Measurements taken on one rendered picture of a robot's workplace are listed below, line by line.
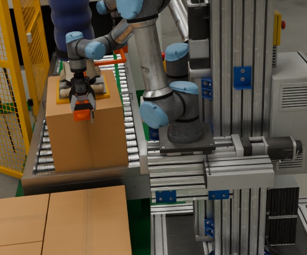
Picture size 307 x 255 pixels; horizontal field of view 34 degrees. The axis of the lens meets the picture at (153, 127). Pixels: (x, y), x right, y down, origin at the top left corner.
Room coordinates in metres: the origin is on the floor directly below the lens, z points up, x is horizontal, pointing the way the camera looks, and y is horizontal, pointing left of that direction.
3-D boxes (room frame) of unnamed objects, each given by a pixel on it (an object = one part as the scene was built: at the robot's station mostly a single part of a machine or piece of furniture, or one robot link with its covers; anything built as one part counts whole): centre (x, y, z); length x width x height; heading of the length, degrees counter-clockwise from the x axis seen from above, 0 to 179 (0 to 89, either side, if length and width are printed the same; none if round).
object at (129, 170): (2.35, 0.38, 0.58); 0.70 x 0.03 x 0.06; 94
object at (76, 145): (2.67, 0.39, 0.75); 0.60 x 0.40 x 0.40; 8
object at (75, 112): (2.08, 0.32, 1.08); 0.08 x 0.07 x 0.05; 7
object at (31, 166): (3.49, 0.79, 0.50); 2.31 x 0.05 x 0.19; 4
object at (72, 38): (2.10, 0.31, 1.38); 0.09 x 0.08 x 0.11; 45
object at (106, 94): (2.69, 0.29, 0.97); 0.34 x 0.10 x 0.05; 7
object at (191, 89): (1.85, -0.13, 1.20); 0.13 x 0.12 x 0.14; 135
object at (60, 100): (2.66, 0.48, 0.97); 0.34 x 0.10 x 0.05; 7
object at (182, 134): (1.85, -0.13, 1.09); 0.15 x 0.15 x 0.10
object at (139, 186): (2.34, 0.38, 0.48); 0.70 x 0.03 x 0.15; 94
